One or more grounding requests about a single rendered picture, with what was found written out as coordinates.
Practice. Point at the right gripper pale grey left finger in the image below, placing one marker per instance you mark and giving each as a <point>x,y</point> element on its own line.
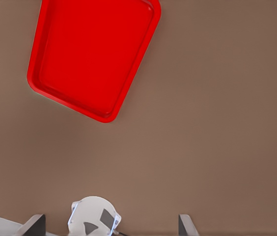
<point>35,226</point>

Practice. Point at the right gripper pale grey right finger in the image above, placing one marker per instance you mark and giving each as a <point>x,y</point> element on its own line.
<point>185,226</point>

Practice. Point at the red rectangular plastic tray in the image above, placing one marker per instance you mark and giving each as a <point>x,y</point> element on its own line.
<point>93,56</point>

